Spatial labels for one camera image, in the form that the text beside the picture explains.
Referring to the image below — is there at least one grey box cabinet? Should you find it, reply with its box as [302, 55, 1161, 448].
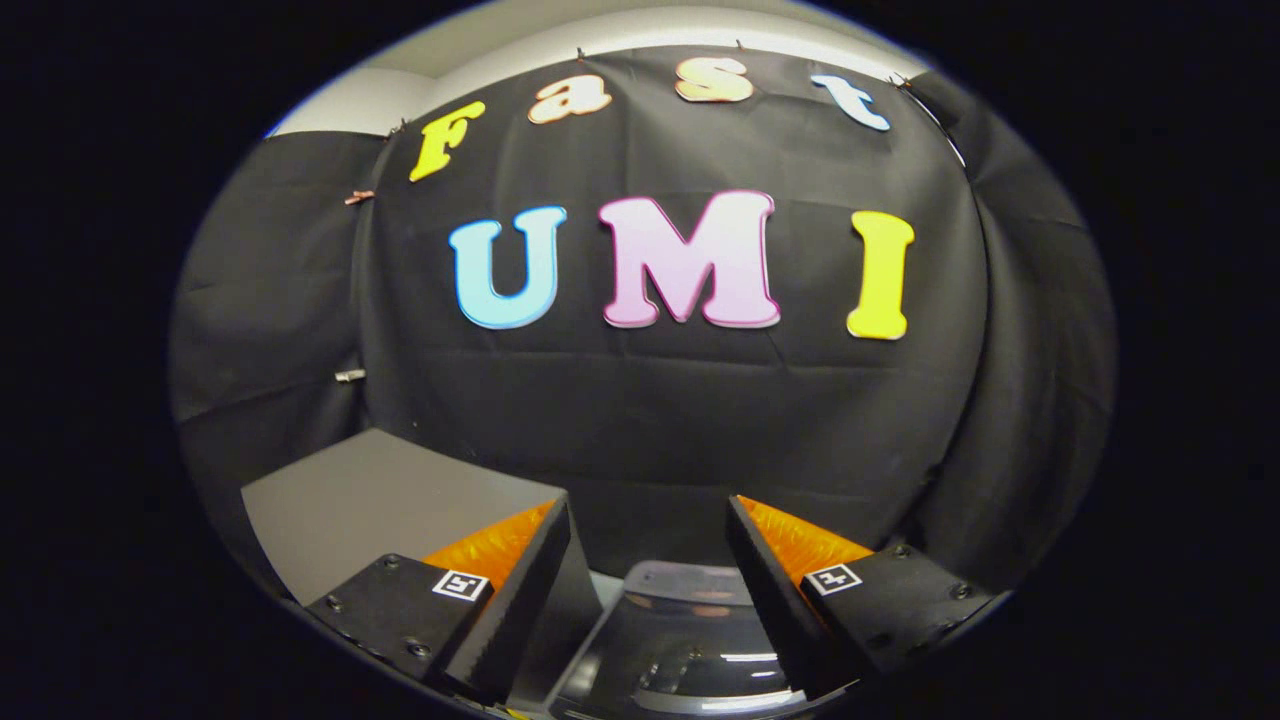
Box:
[241, 429, 604, 706]

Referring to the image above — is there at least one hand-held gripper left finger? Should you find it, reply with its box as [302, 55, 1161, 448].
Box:
[303, 497, 573, 706]

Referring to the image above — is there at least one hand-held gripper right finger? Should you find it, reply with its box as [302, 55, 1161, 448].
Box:
[726, 494, 998, 700]

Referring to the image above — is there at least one black backdrop cloth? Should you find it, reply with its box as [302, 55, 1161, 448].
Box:
[168, 45, 1118, 601]

